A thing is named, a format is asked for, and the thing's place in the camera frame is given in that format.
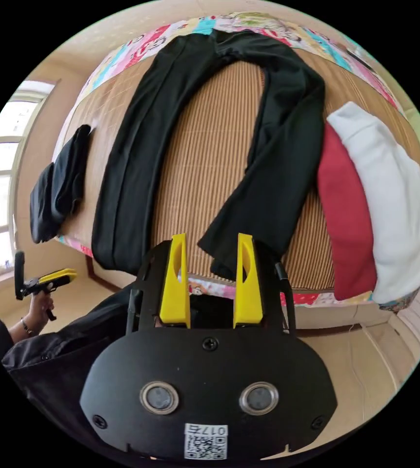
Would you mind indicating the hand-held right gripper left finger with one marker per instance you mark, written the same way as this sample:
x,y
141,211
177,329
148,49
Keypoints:
x,y
175,289

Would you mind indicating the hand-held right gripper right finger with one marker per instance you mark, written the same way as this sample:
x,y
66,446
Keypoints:
x,y
249,292

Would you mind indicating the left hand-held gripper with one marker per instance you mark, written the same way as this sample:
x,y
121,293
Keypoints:
x,y
36,286

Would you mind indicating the person's left forearm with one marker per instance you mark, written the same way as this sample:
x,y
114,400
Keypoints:
x,y
22,329

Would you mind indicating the black pants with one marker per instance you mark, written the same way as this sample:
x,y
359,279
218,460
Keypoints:
x,y
136,153

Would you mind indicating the person's left hand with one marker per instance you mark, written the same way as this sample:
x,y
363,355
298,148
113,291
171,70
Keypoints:
x,y
40,305

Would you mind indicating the person's body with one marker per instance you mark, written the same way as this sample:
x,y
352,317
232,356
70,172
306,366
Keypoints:
x,y
59,354

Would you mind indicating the black garment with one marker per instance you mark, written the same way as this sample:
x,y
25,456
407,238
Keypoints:
x,y
61,186

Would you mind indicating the bed with woven mat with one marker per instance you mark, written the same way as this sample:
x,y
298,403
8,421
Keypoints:
x,y
209,153

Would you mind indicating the pile of clothes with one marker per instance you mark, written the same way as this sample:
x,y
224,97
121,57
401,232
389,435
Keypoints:
x,y
381,204

